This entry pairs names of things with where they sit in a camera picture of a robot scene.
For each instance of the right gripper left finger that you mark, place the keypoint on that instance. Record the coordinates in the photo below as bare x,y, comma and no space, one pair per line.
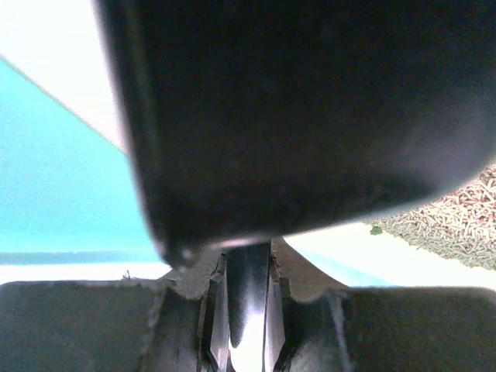
130,324

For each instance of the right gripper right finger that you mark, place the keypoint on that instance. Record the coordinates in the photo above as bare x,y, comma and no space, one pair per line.
332,327

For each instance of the beige cat litter sand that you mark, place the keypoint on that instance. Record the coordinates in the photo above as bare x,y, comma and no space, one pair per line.
458,226

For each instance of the black litter scoop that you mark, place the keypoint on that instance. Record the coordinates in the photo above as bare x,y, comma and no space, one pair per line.
251,120

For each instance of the teal cat litter box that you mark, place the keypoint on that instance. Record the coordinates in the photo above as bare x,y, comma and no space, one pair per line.
69,208

